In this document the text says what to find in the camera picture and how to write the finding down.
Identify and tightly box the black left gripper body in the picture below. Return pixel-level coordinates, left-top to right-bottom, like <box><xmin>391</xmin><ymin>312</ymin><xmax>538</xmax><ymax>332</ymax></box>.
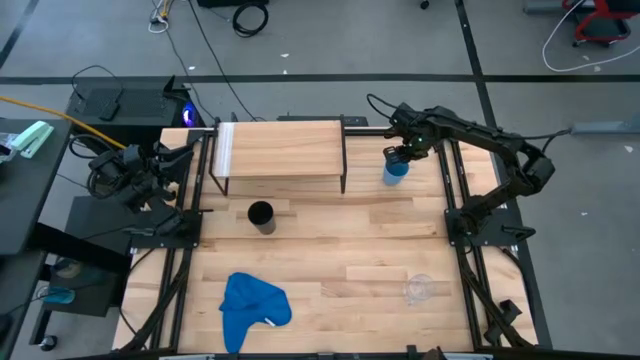
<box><xmin>144</xmin><ymin>148</ymin><xmax>182</xmax><ymax>190</ymax></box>

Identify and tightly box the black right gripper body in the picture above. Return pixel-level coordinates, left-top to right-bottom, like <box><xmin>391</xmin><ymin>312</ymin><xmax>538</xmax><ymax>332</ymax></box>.
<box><xmin>383</xmin><ymin>102</ymin><xmax>442</xmax><ymax>162</ymax></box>

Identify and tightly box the blue plastic cup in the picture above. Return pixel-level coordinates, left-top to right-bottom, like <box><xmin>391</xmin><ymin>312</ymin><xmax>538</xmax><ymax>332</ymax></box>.
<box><xmin>382</xmin><ymin>158</ymin><xmax>411</xmax><ymax>188</ymax></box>

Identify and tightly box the tall black cup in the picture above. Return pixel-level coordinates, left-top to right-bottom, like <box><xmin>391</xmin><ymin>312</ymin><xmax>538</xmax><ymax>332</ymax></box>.
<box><xmin>246</xmin><ymin>200</ymin><xmax>278</xmax><ymax>236</ymax></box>

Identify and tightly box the wooden shelf with black legs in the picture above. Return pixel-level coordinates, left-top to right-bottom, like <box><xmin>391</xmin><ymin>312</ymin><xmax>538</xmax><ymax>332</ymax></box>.
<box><xmin>208</xmin><ymin>115</ymin><xmax>349</xmax><ymax>197</ymax></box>

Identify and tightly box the black computer tower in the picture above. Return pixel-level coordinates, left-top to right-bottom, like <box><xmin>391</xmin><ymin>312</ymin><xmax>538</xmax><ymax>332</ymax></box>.
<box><xmin>66</xmin><ymin>75</ymin><xmax>204</xmax><ymax>147</ymax></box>

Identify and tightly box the small black device on tower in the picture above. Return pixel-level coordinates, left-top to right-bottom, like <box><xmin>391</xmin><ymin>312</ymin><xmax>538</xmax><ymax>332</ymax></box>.
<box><xmin>98</xmin><ymin>101</ymin><xmax>122</xmax><ymax>122</ymax></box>

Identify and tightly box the mint green stapler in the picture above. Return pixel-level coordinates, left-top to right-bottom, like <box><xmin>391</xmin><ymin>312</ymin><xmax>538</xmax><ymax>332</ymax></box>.
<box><xmin>11</xmin><ymin>120</ymin><xmax>55</xmax><ymax>160</ymax></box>

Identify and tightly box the black side desk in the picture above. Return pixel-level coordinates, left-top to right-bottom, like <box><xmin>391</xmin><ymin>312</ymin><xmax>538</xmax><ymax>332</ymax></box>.
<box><xmin>0</xmin><ymin>117</ymin><xmax>74</xmax><ymax>257</ymax></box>

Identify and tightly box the clear plastic bag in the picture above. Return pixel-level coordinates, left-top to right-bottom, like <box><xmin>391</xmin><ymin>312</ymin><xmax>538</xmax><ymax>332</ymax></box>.
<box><xmin>0</xmin><ymin>131</ymin><xmax>19</xmax><ymax>164</ymax></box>

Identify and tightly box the blue cloth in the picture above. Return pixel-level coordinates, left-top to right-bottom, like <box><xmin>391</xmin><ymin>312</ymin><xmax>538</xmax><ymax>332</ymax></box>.
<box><xmin>218</xmin><ymin>271</ymin><xmax>294</xmax><ymax>355</ymax></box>

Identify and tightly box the blue object under desk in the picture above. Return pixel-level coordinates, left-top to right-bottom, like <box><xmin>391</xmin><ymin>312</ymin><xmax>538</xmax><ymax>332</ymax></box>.
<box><xmin>36</xmin><ymin>285</ymin><xmax>77</xmax><ymax>306</ymax></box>

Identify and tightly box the black aluminium table frame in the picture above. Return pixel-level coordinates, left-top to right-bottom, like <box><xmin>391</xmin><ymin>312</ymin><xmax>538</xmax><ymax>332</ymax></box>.
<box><xmin>118</xmin><ymin>124</ymin><xmax>554</xmax><ymax>360</ymax></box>

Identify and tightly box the long black floor cable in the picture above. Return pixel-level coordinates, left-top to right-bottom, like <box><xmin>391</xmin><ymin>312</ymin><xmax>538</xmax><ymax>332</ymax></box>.
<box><xmin>186</xmin><ymin>0</ymin><xmax>258</xmax><ymax>123</ymax></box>

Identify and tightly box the white and yellow cable bundle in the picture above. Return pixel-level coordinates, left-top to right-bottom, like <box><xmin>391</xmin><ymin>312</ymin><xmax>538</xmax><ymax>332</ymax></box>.
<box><xmin>147</xmin><ymin>0</ymin><xmax>175</xmax><ymax>35</ymax></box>

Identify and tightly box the coiled black cable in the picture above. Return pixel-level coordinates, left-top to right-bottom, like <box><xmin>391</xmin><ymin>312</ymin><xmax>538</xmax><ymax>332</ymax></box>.
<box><xmin>231</xmin><ymin>1</ymin><xmax>270</xmax><ymax>39</ymax></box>

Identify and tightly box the white floor cable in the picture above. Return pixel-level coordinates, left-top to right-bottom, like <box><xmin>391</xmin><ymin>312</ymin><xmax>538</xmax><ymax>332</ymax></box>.
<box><xmin>541</xmin><ymin>0</ymin><xmax>640</xmax><ymax>73</ymax></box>

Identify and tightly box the black bracket on frame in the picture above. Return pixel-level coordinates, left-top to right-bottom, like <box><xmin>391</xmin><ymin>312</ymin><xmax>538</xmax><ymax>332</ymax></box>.
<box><xmin>483</xmin><ymin>298</ymin><xmax>524</xmax><ymax>347</ymax></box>

